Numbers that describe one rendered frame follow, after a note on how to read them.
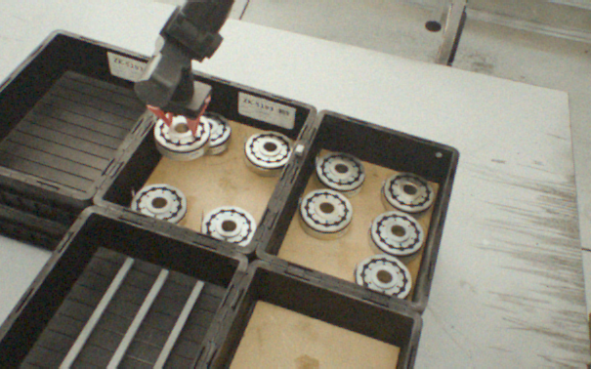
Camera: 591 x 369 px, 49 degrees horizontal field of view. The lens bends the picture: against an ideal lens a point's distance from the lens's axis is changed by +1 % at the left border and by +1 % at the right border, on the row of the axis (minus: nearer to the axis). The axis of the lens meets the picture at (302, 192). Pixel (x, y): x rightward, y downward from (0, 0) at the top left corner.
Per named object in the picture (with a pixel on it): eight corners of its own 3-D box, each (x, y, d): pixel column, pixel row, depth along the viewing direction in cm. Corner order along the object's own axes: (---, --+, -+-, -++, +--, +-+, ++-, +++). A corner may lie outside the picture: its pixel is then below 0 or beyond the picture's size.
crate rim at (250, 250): (186, 75, 138) (186, 66, 137) (318, 115, 135) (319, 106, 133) (90, 211, 113) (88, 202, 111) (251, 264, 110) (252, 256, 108)
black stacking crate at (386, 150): (314, 147, 142) (320, 109, 133) (443, 186, 139) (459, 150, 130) (250, 293, 117) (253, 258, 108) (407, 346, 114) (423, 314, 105)
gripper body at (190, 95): (197, 118, 112) (194, 87, 106) (144, 102, 113) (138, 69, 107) (213, 94, 116) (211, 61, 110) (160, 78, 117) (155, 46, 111)
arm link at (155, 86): (227, 33, 102) (180, -1, 100) (202, 81, 96) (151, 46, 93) (193, 72, 111) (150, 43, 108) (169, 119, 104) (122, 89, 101)
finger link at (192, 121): (198, 148, 118) (194, 112, 111) (162, 138, 119) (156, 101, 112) (213, 123, 122) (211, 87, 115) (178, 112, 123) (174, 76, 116)
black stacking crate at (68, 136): (66, 70, 149) (57, 29, 140) (186, 108, 146) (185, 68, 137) (-47, 194, 124) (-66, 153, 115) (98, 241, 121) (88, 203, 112)
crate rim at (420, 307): (318, 115, 135) (319, 106, 133) (457, 156, 131) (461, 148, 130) (251, 264, 110) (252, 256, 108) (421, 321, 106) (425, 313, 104)
